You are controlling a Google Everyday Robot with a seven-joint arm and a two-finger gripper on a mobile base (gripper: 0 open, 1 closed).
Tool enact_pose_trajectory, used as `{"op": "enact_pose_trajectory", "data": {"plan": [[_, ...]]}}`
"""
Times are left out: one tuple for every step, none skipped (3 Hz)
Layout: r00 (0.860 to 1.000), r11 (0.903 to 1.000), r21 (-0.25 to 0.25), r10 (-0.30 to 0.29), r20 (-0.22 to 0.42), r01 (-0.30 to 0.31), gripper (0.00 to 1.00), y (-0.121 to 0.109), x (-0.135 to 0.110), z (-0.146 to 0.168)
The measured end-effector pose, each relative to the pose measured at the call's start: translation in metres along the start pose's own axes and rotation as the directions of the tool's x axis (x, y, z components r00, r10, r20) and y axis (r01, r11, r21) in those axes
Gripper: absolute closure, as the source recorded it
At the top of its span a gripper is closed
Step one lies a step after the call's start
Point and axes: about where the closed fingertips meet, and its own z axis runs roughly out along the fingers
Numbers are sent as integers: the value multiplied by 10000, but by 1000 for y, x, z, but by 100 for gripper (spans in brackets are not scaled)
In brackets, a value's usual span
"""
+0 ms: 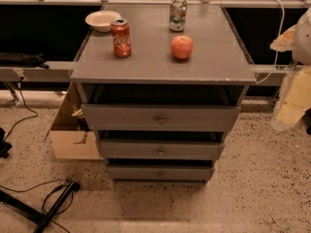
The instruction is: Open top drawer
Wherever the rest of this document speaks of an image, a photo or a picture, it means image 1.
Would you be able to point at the red cola can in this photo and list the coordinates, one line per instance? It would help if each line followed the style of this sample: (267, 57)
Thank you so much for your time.
(121, 37)

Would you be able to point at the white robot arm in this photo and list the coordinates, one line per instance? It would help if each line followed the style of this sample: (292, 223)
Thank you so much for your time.
(295, 93)

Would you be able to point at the black bag on rail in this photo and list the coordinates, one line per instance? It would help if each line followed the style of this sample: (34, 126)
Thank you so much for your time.
(23, 59)

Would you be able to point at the grey middle drawer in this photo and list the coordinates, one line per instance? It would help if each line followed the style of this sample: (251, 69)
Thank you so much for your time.
(160, 150)

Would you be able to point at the grey drawer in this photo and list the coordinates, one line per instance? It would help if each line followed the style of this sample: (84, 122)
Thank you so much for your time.
(160, 150)
(160, 173)
(160, 118)

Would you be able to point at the grey top drawer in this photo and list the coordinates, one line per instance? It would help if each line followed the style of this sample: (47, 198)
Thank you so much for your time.
(160, 118)

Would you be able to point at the green white soda can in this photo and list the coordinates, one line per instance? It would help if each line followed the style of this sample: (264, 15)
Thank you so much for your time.
(178, 14)

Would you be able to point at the black stand base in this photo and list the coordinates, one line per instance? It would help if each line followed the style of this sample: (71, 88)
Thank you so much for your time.
(44, 216)

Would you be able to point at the white bowl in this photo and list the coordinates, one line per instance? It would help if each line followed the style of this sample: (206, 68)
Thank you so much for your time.
(101, 20)

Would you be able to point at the grey bottom drawer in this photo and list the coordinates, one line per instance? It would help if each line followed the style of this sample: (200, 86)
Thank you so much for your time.
(160, 173)

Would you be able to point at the cardboard box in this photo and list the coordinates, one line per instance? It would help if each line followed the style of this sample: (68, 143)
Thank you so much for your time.
(71, 139)

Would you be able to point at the grey drawer cabinet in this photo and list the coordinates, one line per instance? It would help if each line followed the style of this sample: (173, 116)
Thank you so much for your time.
(217, 74)

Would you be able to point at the red apple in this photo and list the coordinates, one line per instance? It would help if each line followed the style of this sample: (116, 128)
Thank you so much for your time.
(181, 47)

